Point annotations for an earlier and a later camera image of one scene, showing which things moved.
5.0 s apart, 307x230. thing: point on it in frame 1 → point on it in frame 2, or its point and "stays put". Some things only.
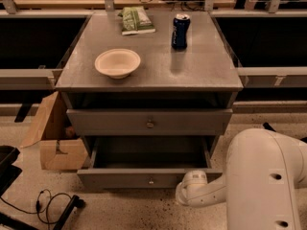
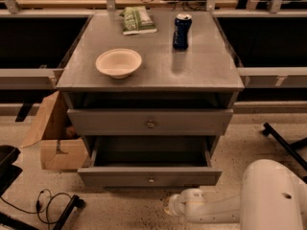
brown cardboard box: (60, 148) stays put
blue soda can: (179, 32) stays put
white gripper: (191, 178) → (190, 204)
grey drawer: (146, 162) stays put
